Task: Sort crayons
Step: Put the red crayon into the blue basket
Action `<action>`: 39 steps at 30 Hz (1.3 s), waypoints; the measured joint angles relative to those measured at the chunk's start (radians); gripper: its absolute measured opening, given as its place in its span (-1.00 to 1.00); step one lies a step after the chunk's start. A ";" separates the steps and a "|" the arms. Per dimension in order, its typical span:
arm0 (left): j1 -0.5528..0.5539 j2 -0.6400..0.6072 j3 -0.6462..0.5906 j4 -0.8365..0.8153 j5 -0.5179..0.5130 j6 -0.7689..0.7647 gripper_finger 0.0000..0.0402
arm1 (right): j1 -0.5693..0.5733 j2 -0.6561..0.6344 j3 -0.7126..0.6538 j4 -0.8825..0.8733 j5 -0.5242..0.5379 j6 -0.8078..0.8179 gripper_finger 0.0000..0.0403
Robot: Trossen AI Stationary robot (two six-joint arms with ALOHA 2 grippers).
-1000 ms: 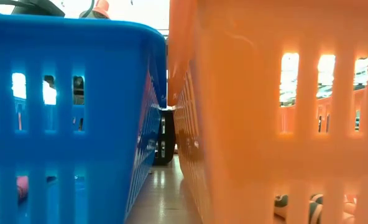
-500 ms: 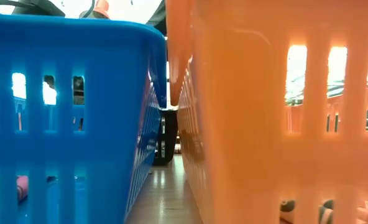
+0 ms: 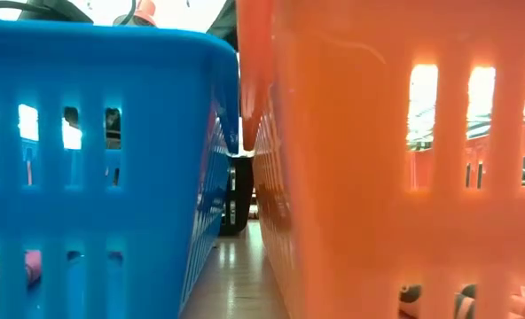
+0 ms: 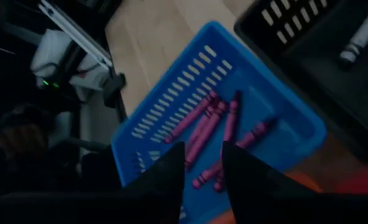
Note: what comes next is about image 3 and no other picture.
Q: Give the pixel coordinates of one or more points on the blue plastic slotted basket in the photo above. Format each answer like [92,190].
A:
[165,133]

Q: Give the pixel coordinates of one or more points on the orange plastic slotted basket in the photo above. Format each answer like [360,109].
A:
[333,177]

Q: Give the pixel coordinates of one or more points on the red desk lamp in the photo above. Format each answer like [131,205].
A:
[147,9]

